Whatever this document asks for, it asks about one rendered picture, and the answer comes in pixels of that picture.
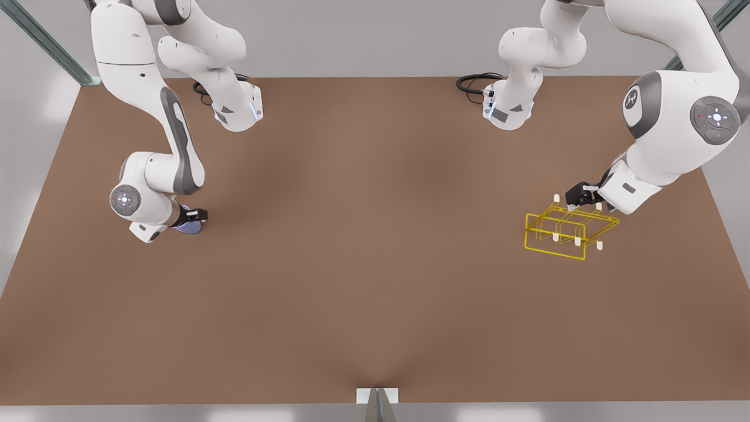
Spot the silver frame post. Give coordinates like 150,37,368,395
356,387,400,422
662,0,750,72
0,0,101,87

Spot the black cable loop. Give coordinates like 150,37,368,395
192,73,250,107
456,72,506,106

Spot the yellow wire cup holder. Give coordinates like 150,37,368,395
524,194,621,261

